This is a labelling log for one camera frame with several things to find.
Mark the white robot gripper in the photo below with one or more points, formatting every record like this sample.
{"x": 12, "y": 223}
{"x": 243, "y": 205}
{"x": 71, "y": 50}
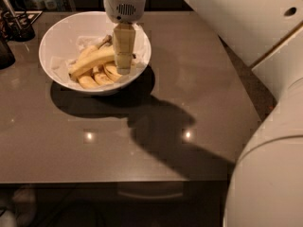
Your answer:
{"x": 124, "y": 8}

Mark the large yellow banana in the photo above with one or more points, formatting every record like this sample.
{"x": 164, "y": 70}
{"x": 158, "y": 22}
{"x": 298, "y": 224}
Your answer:
{"x": 101, "y": 56}

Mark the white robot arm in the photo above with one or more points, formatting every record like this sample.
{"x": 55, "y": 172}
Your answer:
{"x": 265, "y": 186}

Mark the banana bunch in bowl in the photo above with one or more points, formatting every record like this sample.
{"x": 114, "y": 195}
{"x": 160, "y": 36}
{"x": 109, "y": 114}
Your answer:
{"x": 99, "y": 75}

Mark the white ceramic bowl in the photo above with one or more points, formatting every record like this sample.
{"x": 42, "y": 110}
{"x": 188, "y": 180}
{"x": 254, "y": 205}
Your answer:
{"x": 69, "y": 36}

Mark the white paper liner in bowl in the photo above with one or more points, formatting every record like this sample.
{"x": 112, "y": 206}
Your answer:
{"x": 141, "y": 56}

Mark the dark round container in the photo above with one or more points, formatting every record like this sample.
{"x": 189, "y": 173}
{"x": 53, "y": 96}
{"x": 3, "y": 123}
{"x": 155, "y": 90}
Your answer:
{"x": 7, "y": 58}

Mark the black wire utensil holder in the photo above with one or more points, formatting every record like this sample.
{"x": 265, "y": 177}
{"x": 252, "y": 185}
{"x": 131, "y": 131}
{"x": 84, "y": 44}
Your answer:
{"x": 17, "y": 25}

